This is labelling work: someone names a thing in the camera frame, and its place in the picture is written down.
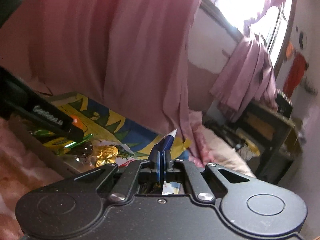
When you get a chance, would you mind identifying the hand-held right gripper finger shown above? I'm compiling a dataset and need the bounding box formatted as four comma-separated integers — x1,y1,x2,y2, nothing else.
164,151,250,203
66,151,164,203

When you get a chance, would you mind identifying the white and red snack packet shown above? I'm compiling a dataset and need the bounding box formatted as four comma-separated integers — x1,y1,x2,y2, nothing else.
117,144,137,168

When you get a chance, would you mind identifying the green snack packet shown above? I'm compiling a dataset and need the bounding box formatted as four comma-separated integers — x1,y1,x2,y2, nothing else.
32,129,95,155

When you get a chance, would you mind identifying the gold snack packet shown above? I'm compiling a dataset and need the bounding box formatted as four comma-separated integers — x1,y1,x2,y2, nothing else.
95,145,119,168

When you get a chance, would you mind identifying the black and white snack packet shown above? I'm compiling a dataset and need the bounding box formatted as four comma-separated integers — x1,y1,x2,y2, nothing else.
75,141,98,163

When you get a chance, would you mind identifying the yellow tape strip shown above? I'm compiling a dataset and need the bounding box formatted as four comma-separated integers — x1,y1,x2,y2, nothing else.
170,136,192,157

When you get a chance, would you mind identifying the crumpled pink white blanket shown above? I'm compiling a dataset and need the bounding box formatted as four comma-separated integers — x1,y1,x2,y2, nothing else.
189,110,255,178

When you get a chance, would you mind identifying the large pink curtain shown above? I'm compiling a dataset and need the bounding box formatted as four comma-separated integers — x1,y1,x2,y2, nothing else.
0,0,208,160

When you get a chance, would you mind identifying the wooden side table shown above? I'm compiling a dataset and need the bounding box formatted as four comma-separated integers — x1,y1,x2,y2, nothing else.
232,100,303,183

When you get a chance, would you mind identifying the tied pink curtain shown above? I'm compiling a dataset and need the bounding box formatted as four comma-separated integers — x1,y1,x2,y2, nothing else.
210,0,300,123

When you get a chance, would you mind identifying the black box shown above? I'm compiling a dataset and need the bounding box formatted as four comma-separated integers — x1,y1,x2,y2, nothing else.
275,91,293,118

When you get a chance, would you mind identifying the red hanging cloth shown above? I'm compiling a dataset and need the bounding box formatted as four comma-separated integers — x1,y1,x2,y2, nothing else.
282,54,308,95

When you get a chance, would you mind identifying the bright window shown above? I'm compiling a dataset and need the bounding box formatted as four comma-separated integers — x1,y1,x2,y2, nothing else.
200,0,295,73

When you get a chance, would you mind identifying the orange wall ornament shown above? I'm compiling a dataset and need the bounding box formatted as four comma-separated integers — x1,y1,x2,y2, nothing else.
285,42,295,60

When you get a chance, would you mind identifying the dark round wall fixture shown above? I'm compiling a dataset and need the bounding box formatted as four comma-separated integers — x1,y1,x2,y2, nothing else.
299,31,308,49

